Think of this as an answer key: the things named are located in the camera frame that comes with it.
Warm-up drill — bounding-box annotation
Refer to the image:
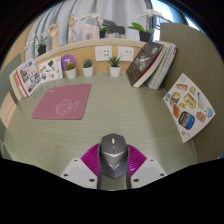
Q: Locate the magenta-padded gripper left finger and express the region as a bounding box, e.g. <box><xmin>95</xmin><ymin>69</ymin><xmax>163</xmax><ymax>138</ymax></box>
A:
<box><xmin>59</xmin><ymin>142</ymin><xmax>103</xmax><ymax>190</ymax></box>

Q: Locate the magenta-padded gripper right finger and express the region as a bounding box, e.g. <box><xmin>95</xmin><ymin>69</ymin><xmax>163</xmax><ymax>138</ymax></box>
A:
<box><xmin>126</xmin><ymin>143</ymin><xmax>168</xmax><ymax>190</ymax></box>

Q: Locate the grey computer mouse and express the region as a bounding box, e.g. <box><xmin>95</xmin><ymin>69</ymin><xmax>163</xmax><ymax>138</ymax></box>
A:
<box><xmin>97</xmin><ymin>133</ymin><xmax>130</xmax><ymax>180</ymax></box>

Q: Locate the pink mouse pad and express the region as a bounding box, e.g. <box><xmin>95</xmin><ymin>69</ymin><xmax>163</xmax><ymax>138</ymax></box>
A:
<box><xmin>31</xmin><ymin>83</ymin><xmax>93</xmax><ymax>121</ymax></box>

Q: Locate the colourful food sticker sheet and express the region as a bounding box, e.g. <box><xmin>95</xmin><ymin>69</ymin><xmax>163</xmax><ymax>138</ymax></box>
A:
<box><xmin>162</xmin><ymin>72</ymin><xmax>216</xmax><ymax>144</ymax></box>

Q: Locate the beige card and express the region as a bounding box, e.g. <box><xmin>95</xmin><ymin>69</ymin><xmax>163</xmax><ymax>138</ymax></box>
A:
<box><xmin>0</xmin><ymin>92</ymin><xmax>18</xmax><ymax>129</ymax></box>

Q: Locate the small succulent in white pot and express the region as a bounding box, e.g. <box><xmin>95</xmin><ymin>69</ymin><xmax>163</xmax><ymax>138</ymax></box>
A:
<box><xmin>82</xmin><ymin>58</ymin><xmax>95</xmax><ymax>78</ymax></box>
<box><xmin>64</xmin><ymin>61</ymin><xmax>77</xmax><ymax>80</ymax></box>
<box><xmin>107</xmin><ymin>55</ymin><xmax>123</xmax><ymax>78</ymax></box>

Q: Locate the white spiral book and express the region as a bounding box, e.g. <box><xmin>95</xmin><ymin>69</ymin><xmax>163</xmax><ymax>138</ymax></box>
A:
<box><xmin>145</xmin><ymin>41</ymin><xmax>179</xmax><ymax>91</ymax></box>

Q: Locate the red and white magazine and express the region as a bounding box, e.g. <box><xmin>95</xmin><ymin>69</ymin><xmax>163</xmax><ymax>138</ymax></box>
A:
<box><xmin>13</xmin><ymin>58</ymin><xmax>43</xmax><ymax>99</ymax></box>

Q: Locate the white sticker sheet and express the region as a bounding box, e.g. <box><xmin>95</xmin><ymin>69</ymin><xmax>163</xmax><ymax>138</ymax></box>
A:
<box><xmin>38</xmin><ymin>56</ymin><xmax>64</xmax><ymax>83</ymax></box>

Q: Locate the white books stack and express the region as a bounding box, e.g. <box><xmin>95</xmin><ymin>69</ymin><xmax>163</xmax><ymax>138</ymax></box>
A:
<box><xmin>8</xmin><ymin>68</ymin><xmax>26</xmax><ymax>101</ymax></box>

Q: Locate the round purple sticker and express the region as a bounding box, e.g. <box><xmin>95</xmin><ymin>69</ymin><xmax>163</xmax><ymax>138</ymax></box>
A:
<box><xmin>60</xmin><ymin>54</ymin><xmax>75</xmax><ymax>72</ymax></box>

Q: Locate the wooden desk shelf ledge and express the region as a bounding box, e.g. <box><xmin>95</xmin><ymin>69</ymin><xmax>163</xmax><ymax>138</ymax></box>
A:
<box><xmin>33</xmin><ymin>37</ymin><xmax>148</xmax><ymax>76</ymax></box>

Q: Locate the pink horse figurine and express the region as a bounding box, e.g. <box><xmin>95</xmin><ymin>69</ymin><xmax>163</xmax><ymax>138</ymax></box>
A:
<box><xmin>79</xmin><ymin>22</ymin><xmax>101</xmax><ymax>41</ymax></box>

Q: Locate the wooden hand model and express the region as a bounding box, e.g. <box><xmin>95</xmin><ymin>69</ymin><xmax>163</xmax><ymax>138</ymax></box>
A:
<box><xmin>47</xmin><ymin>21</ymin><xmax>61</xmax><ymax>48</ymax></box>

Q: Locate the black horse figurine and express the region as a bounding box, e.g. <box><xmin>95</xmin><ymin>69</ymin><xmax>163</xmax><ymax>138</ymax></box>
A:
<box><xmin>102</xmin><ymin>19</ymin><xmax>126</xmax><ymax>37</ymax></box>

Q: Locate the dark framed window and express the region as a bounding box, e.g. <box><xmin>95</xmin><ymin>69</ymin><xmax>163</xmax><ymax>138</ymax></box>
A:
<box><xmin>149</xmin><ymin>0</ymin><xmax>201</xmax><ymax>41</ymax></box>

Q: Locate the grey pleated curtain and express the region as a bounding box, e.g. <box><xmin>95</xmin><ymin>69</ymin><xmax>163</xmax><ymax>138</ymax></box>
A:
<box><xmin>24</xmin><ymin>0</ymin><xmax>153</xmax><ymax>61</ymax></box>

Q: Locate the white wall socket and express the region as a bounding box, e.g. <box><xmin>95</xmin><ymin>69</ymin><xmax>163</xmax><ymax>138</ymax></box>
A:
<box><xmin>94</xmin><ymin>45</ymin><xmax>113</xmax><ymax>62</ymax></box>
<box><xmin>117</xmin><ymin>46</ymin><xmax>135</xmax><ymax>63</ymax></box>

